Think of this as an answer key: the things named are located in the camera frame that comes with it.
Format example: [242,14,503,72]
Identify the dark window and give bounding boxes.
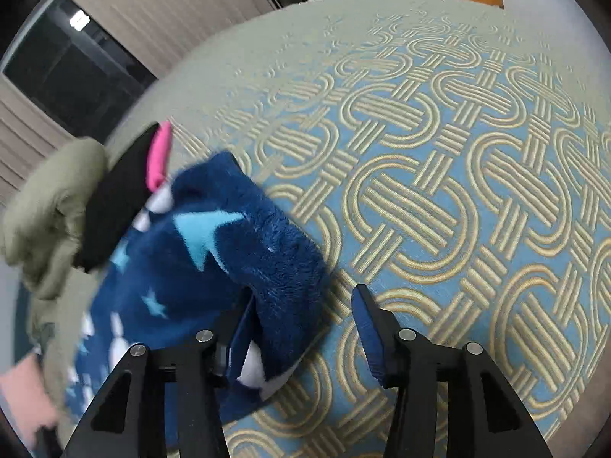
[2,0,159,143]

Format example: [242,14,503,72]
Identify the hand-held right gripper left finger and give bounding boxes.
[62,290,261,458]

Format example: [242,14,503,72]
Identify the patterned tan blue bedspread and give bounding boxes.
[13,0,611,458]

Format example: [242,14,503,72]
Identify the beige curtain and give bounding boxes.
[61,0,278,81]
[0,77,70,208]

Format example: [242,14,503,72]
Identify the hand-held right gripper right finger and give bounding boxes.
[351,284,554,458]

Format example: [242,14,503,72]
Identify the black cloth with pink trim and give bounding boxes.
[73,121,173,274]

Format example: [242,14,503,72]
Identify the blue fleece star pants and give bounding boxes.
[64,150,333,426]

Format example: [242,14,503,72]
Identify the olive folded comforter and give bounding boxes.
[0,136,110,423]

